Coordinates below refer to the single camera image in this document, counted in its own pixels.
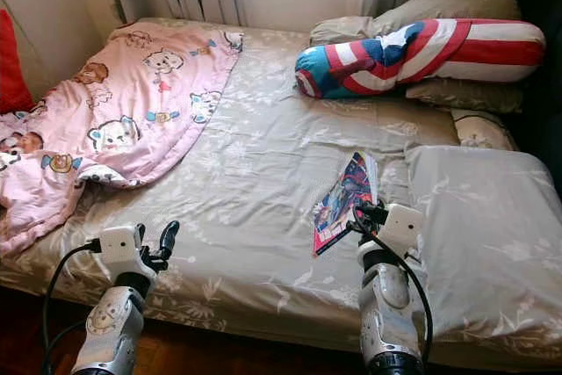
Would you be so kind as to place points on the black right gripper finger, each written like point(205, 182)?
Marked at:
point(362, 213)

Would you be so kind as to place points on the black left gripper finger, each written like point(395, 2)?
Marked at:
point(170, 238)

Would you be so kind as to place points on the colourful comic magazine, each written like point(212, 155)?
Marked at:
point(342, 204)

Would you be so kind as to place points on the pink cartoon print blanket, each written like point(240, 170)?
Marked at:
point(140, 103)

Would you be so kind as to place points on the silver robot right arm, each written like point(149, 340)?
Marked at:
point(391, 313)

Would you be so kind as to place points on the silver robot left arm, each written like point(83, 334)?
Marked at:
point(110, 331)

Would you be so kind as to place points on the folded beige floral duvet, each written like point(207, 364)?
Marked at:
point(492, 234)

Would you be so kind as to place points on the small cream floral pillow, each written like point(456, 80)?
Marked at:
point(483, 129)

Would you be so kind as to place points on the flat beige pillow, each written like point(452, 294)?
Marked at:
point(465, 94)

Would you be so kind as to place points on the red white blue bolster pillow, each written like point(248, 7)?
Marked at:
point(448, 52)

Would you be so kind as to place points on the large beige pillow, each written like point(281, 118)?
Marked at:
point(448, 4)

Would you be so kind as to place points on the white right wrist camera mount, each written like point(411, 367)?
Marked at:
point(411, 227)

